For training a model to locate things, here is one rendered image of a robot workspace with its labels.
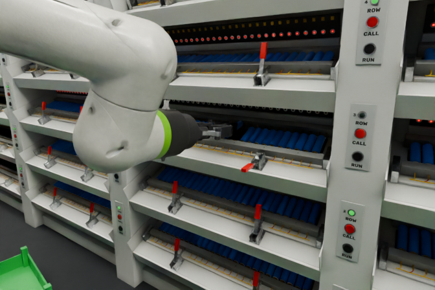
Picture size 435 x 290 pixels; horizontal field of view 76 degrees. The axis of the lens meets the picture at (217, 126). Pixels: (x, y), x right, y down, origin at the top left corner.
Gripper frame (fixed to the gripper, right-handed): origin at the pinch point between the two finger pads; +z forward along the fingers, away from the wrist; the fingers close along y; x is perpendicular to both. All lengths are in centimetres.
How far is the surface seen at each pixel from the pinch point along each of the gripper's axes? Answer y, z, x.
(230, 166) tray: -4.7, -4.2, 8.7
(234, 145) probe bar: -3.3, -0.5, 4.2
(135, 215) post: 33.4, 1.9, 34.0
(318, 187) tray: -25.3, -4.2, 9.1
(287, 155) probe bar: -17.3, -0.5, 4.2
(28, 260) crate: 76, -12, 60
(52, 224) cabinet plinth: 95, 7, 58
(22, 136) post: 103, -3, 16
